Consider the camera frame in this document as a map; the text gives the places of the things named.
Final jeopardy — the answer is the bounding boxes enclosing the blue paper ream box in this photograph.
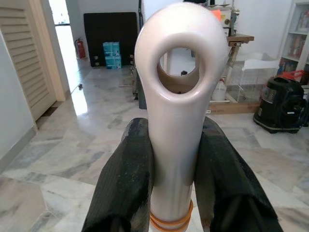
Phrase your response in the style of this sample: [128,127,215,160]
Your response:
[104,56,122,71]
[102,41,121,58]

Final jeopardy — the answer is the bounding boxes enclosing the black vacuum cleaner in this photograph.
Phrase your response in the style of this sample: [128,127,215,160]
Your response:
[253,76,309,134]

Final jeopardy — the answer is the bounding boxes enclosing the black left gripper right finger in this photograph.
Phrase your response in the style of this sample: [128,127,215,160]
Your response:
[194,118,284,232]

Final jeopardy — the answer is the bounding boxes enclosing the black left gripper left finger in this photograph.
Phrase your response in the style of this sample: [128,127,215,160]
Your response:
[82,117,155,232]

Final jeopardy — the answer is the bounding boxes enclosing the black mattress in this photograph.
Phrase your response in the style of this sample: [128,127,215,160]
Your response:
[83,12,138,68]

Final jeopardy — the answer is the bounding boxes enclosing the orange rubber band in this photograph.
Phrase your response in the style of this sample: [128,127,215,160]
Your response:
[150,218,191,232]
[149,201,194,225]

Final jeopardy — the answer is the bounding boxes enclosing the red fire extinguisher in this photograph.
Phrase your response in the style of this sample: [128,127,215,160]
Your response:
[75,38,86,59]

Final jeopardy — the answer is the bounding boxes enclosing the beige louvered door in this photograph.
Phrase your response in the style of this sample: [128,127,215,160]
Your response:
[0,0,56,121]

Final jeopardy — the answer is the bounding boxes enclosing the red plastic bag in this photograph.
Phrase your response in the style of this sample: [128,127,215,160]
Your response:
[280,69,305,84]

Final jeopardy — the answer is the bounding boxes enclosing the white plastic jug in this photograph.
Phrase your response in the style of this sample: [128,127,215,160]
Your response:
[211,77,227,102]

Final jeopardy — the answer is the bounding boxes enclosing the white bookshelf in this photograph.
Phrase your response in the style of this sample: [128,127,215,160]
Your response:
[277,0,309,80]

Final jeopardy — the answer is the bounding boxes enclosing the beige broom handle with hole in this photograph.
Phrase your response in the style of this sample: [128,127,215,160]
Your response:
[134,2,229,232]

